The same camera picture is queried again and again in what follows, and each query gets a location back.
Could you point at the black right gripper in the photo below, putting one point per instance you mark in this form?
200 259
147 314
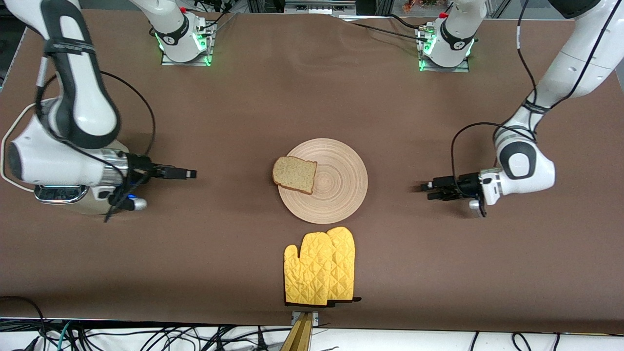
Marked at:
143 166

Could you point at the brown table cover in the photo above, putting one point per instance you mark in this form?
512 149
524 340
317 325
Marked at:
414 122

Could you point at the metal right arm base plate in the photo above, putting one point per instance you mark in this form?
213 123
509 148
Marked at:
168 62

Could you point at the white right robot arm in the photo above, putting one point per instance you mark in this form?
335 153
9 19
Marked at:
83 107

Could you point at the brown bread slice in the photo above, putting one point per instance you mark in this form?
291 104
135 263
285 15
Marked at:
295 174

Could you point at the beige chrome two-slot toaster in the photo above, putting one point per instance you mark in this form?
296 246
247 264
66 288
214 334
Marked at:
53 194

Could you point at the round wooden plate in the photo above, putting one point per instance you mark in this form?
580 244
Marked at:
336 185

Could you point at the yellow camera mount beam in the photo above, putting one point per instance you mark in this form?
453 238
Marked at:
300 339

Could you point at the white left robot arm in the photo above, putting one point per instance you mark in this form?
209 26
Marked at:
575 68

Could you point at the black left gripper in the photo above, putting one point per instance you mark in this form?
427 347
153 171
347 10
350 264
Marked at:
466 185

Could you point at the small metal mount bracket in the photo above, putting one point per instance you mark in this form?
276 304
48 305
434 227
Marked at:
316 319

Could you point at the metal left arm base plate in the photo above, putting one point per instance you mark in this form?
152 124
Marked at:
463 68

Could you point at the yellow quilted oven mitt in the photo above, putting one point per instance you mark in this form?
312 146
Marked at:
343 263
307 273

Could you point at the grey equipment box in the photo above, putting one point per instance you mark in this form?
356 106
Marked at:
317 7

